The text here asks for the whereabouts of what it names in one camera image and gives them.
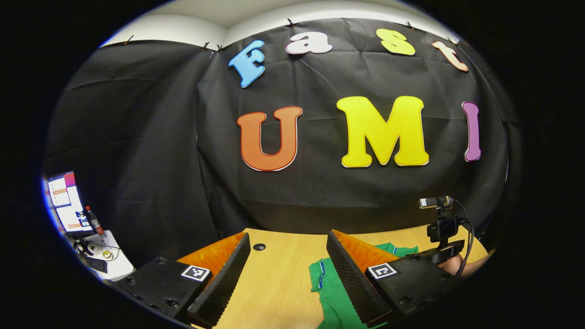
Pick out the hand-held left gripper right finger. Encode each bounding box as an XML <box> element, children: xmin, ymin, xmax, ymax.
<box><xmin>326</xmin><ymin>228</ymin><xmax>462</xmax><ymax>327</ymax></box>

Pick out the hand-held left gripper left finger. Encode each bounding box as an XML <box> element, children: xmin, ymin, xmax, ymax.
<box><xmin>114</xmin><ymin>231</ymin><xmax>252</xmax><ymax>329</ymax></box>

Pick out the green T-shirt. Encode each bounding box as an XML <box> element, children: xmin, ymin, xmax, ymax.
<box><xmin>308</xmin><ymin>242</ymin><xmax>419</xmax><ymax>329</ymax></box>

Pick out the white side desk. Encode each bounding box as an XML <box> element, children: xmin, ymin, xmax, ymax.
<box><xmin>69</xmin><ymin>230</ymin><xmax>136</xmax><ymax>281</ymax></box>

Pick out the black keyboard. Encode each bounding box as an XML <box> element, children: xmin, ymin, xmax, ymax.
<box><xmin>82</xmin><ymin>255</ymin><xmax>109</xmax><ymax>274</ymax></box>

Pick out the white round object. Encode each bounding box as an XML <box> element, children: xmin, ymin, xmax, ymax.
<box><xmin>87</xmin><ymin>242</ymin><xmax>115</xmax><ymax>262</ymax></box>

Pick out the computer monitor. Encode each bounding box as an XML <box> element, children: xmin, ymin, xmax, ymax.
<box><xmin>47</xmin><ymin>170</ymin><xmax>94</xmax><ymax>236</ymax></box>

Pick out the row of black clips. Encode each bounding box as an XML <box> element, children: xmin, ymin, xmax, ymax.
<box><xmin>122</xmin><ymin>18</ymin><xmax>460</xmax><ymax>52</ymax></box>

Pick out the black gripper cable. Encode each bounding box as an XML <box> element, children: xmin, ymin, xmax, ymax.
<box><xmin>452</xmin><ymin>199</ymin><xmax>476</xmax><ymax>278</ymax></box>

